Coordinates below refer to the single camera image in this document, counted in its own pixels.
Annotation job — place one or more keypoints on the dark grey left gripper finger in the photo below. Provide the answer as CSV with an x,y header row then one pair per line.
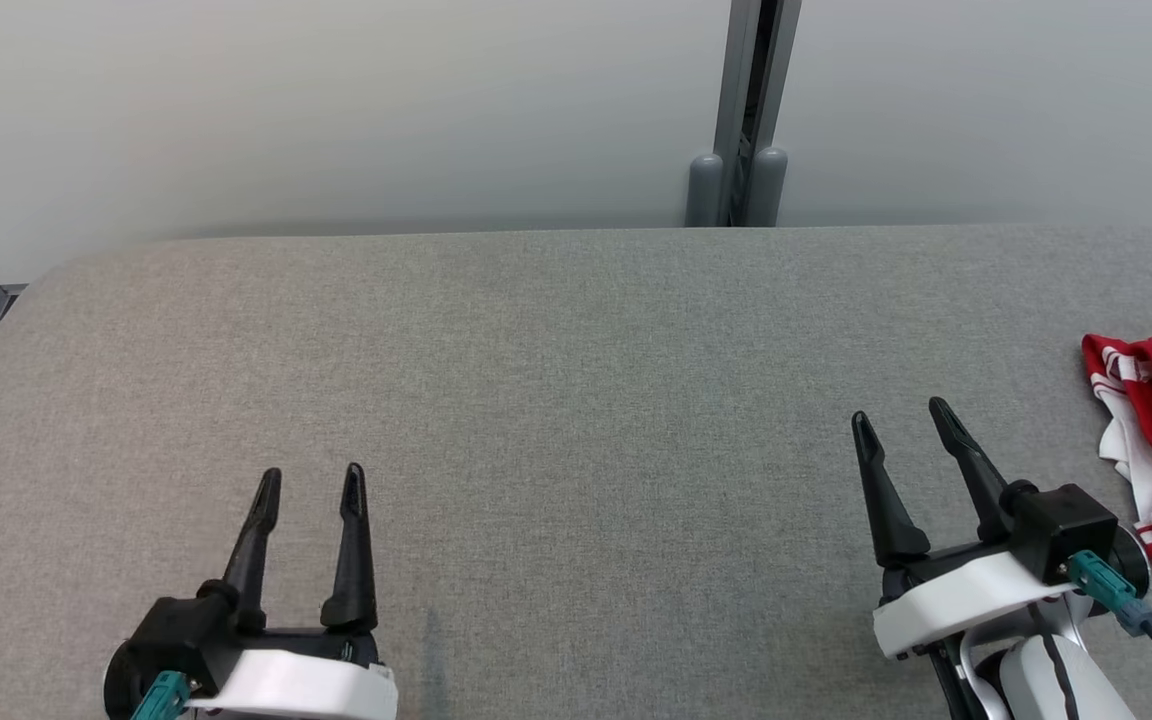
x,y
254,560
354,570

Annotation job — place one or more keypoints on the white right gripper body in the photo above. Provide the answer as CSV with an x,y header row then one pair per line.
x,y
956,590

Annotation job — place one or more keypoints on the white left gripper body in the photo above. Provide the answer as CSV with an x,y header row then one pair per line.
x,y
306,690

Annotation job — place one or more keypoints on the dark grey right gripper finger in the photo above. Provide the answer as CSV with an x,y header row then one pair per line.
x,y
986,490
891,520

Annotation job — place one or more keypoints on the red jersey with white sleeves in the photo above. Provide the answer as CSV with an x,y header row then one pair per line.
x,y
1146,490

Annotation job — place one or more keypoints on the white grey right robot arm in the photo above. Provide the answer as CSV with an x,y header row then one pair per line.
x,y
1026,690

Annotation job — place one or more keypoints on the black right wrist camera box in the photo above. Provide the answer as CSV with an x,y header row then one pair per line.
x,y
1066,530

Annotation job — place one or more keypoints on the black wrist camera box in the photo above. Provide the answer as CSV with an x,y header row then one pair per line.
x,y
181,630
1066,530

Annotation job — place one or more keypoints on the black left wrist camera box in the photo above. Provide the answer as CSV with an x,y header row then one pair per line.
x,y
181,630

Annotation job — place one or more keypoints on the grey metal partition post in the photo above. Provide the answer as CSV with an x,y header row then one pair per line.
x,y
746,100

